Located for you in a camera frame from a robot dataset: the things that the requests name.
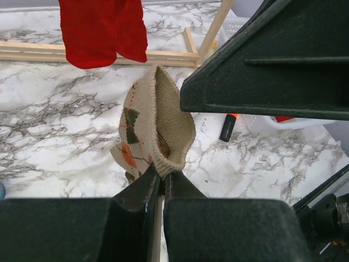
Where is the red beige reindeer sock back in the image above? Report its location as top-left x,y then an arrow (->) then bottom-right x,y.
115,0 -> 148,63

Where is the black orange highlighter marker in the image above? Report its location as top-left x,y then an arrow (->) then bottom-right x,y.
220,114 -> 238,142

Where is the white plastic basket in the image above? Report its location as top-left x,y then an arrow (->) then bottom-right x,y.
205,16 -> 336,135

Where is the red white striped sock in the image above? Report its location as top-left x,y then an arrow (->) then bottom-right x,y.
275,116 -> 293,123

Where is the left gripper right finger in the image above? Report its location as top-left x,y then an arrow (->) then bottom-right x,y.
164,172 -> 311,261

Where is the red beige reindeer sock front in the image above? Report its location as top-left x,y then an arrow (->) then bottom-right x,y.
59,0 -> 117,69

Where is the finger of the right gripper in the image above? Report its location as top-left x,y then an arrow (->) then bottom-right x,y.
180,0 -> 348,120

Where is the wooden hanger rack frame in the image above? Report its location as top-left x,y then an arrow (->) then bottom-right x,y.
1,1 -> 233,69

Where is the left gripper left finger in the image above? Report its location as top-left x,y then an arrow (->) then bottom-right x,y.
1,166 -> 160,261

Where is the red beige reindeer sock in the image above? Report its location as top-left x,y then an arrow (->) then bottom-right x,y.
59,0 -> 117,69
115,0 -> 148,63

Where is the blue patterned round tin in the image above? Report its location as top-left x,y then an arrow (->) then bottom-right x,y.
0,182 -> 6,200

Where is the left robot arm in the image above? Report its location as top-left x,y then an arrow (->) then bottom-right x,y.
1,166 -> 348,261

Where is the beige argyle sock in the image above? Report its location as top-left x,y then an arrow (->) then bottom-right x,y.
110,65 -> 196,182

